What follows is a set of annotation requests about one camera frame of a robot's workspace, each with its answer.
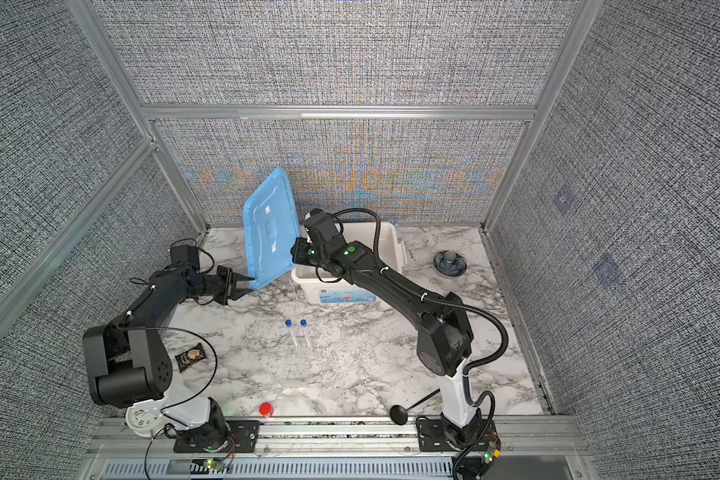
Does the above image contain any red bottle cap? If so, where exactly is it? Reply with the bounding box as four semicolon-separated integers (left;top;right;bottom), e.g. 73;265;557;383
259;402;274;418

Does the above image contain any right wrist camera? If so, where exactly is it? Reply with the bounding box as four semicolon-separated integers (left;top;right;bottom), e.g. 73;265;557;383
302;208;343;242

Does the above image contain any dark bowl with stones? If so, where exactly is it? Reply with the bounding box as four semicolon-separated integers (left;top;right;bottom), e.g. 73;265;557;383
433;250;468;277

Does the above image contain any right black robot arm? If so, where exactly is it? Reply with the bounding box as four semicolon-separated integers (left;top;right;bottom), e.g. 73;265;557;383
291;208;509;451

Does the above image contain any white analog clock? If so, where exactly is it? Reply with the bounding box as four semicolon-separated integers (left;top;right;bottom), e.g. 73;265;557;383
125;405;168;438

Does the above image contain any black long handled ladle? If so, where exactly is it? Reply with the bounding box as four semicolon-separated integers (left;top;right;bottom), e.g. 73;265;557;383
389;389;440;426

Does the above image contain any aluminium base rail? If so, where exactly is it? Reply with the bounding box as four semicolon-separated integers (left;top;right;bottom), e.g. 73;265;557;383
83;415;591;461

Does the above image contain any white plastic storage bin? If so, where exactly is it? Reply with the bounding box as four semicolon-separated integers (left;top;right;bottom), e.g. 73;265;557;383
291;221;407;304

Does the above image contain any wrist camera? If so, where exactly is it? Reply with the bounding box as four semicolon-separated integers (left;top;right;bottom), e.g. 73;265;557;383
169;244;200;271
302;208;343;242

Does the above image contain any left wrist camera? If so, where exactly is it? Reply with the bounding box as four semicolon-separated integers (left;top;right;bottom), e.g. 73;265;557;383
169;244;200;271

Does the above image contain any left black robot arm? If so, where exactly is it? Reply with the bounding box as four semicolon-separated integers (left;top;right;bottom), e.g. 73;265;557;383
82;243;253;452

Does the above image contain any blue plastic bin lid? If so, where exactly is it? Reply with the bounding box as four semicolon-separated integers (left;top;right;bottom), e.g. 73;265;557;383
243;167;300;290

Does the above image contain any dark snack packet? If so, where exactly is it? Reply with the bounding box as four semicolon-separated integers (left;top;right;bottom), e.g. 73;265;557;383
174;343;207;373

